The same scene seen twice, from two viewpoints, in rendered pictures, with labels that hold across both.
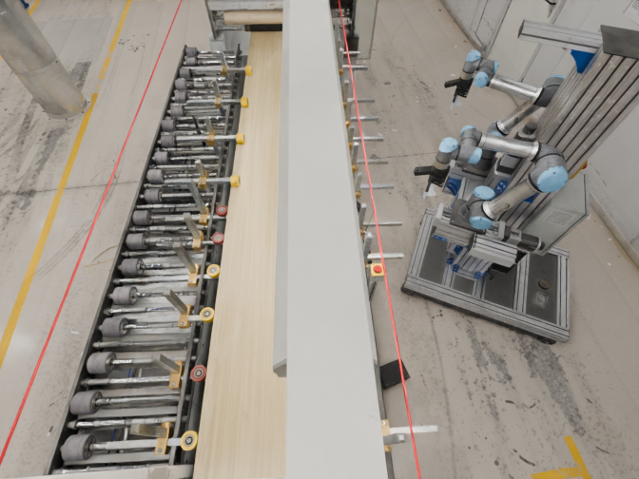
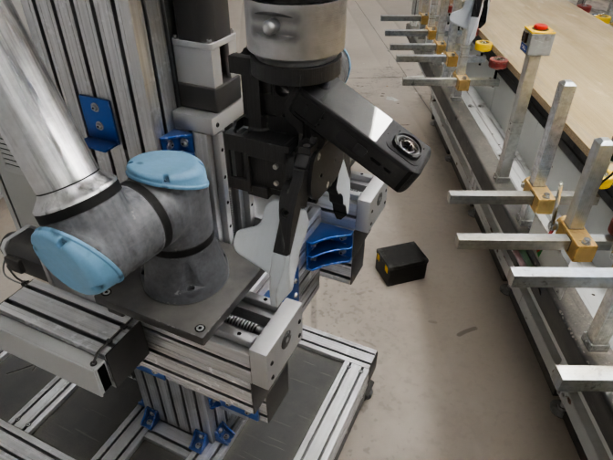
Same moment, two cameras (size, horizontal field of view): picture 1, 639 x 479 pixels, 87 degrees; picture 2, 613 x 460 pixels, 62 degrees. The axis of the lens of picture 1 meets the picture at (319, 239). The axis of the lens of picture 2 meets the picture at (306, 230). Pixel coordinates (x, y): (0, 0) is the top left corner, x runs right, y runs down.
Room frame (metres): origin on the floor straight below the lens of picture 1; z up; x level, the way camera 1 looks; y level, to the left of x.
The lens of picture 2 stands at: (2.43, -0.88, 1.64)
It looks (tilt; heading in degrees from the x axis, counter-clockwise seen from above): 36 degrees down; 184
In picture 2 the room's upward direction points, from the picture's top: straight up
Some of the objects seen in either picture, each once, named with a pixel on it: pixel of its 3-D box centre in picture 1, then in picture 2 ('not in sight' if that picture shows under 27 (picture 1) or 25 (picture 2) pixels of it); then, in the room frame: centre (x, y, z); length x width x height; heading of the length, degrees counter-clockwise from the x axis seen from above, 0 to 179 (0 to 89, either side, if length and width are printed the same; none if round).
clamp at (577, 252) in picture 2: not in sight; (575, 237); (1.33, -0.27, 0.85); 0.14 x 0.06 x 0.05; 3
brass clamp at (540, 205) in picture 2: not in sight; (537, 194); (1.08, -0.28, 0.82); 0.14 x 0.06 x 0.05; 3
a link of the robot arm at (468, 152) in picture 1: (468, 151); not in sight; (1.24, -0.71, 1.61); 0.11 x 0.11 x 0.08; 76
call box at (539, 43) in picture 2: (377, 273); (536, 41); (0.80, -0.30, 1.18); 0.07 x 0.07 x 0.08; 3
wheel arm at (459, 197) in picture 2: (369, 257); (522, 198); (1.10, -0.33, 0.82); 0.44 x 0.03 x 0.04; 93
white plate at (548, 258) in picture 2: not in sight; (546, 254); (1.28, -0.30, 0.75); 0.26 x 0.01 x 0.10; 3
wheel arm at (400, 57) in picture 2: not in sight; (440, 58); (-0.15, -0.40, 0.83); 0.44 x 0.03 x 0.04; 93
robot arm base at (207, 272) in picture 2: (483, 158); (181, 253); (1.76, -1.14, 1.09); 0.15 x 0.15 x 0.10
